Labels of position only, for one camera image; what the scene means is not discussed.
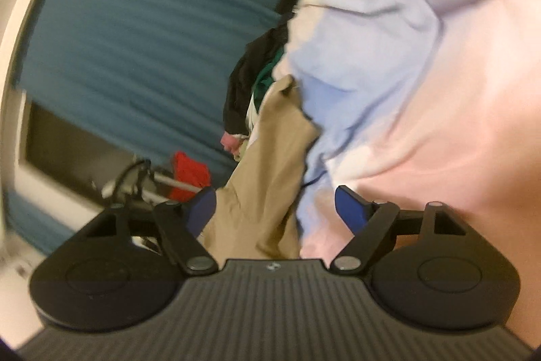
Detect green garment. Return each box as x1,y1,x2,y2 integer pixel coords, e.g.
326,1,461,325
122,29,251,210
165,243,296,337
254,52,286,99

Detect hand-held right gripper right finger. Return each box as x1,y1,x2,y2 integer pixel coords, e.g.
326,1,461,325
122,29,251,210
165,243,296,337
330,185,470,276

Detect pink garment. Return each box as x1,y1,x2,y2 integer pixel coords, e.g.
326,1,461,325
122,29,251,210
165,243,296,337
220,133,248,154

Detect wide blue curtain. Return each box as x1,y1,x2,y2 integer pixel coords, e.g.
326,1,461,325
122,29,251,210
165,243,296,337
13,0,305,176

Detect pale yellow garment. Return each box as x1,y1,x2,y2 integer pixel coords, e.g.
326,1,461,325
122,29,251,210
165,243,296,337
234,139,251,163

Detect red bag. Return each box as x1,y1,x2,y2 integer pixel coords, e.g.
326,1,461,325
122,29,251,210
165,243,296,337
171,152,212,203

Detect black clothes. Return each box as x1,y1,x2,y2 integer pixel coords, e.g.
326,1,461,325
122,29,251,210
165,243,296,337
223,25,290,135

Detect pastel tie-dye duvet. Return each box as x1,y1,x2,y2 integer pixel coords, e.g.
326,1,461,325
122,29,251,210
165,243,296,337
270,0,541,345

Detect narrow blue curtain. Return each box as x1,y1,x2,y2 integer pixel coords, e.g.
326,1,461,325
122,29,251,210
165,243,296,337
0,192,55,256

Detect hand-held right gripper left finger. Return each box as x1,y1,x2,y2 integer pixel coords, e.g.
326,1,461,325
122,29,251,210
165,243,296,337
80,187,219,276

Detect dark window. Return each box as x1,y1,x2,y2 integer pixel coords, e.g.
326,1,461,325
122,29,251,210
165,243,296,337
17,90,170,213

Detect khaki printed garment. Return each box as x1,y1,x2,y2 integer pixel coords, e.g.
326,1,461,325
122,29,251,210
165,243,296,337
203,74,320,260

